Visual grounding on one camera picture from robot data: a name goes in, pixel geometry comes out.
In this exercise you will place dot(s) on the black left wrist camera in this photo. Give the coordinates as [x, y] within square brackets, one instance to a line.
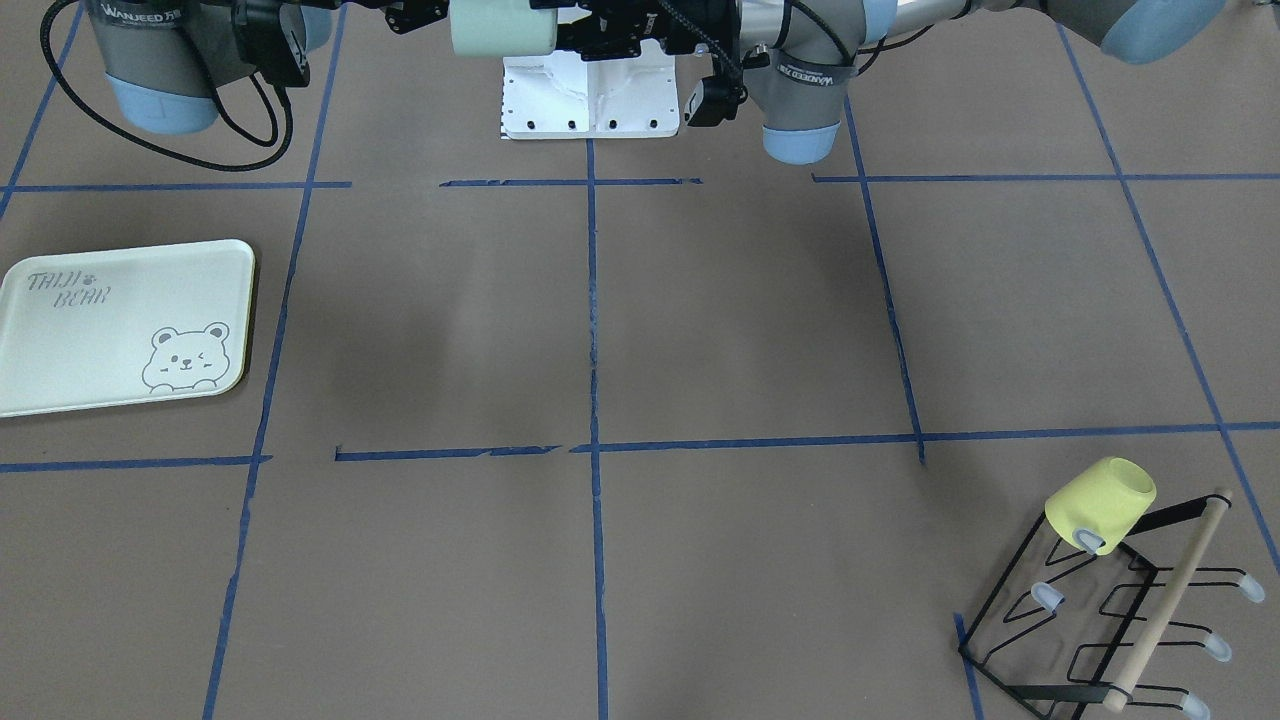
[715, 100]

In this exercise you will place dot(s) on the black wire cup rack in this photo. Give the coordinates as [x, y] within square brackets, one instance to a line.
[1072, 634]

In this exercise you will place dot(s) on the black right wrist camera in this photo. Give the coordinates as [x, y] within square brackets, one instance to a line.
[272, 37]

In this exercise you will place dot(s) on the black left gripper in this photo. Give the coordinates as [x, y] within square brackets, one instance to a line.
[640, 30]

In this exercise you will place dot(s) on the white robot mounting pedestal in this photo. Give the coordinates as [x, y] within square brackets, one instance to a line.
[562, 96]

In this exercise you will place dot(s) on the cream bear serving tray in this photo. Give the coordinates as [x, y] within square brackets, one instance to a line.
[127, 326]

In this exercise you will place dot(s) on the pale green plastic cup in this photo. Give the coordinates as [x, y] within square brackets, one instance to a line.
[501, 28]

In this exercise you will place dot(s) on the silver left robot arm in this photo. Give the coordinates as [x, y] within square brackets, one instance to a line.
[795, 59]

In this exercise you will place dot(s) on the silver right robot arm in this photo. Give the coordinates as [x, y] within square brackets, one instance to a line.
[166, 59]

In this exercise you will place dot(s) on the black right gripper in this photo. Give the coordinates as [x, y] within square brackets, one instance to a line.
[412, 14]

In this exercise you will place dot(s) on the yellow plastic cup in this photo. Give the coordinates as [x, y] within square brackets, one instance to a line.
[1096, 509]

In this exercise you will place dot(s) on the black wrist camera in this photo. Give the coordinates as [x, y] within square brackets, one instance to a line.
[715, 100]
[272, 37]

